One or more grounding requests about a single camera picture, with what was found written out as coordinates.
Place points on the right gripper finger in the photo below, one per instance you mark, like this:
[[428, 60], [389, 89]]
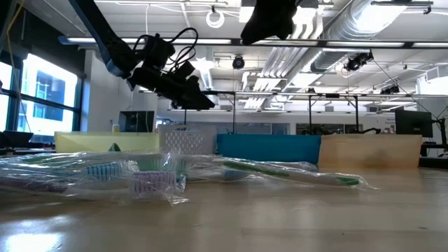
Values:
[[284, 24], [259, 26]]

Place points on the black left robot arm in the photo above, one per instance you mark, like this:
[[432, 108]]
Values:
[[105, 38]]

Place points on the white perforated basket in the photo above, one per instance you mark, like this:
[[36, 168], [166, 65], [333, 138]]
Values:
[[187, 140]]

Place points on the black monitor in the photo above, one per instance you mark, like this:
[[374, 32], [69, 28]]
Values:
[[413, 123], [136, 121]]

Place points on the ceiling light strip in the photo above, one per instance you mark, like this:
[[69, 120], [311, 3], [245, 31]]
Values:
[[210, 41], [364, 44]]

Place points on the green white wrapped toothbrush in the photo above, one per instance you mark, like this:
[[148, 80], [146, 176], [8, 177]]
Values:
[[290, 174], [150, 163]]

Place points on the yellow bottle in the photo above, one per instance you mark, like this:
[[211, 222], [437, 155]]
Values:
[[115, 128]]

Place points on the purple white wrapped toothbrush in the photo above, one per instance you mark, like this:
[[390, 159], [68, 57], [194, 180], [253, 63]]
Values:
[[154, 182]]

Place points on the blue plastic bin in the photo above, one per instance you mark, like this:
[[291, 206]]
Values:
[[269, 148]]

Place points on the yellow plastic bin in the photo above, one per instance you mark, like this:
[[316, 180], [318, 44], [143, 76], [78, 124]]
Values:
[[91, 141]]

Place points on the bright window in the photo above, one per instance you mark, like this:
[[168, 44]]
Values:
[[38, 98]]

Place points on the orange plastic bin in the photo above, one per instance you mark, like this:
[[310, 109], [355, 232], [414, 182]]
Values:
[[371, 150]]

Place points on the black ceiling camera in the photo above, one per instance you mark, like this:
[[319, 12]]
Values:
[[238, 62], [357, 61]]

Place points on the black overhead rig frame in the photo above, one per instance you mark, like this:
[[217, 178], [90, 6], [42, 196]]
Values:
[[309, 112]]

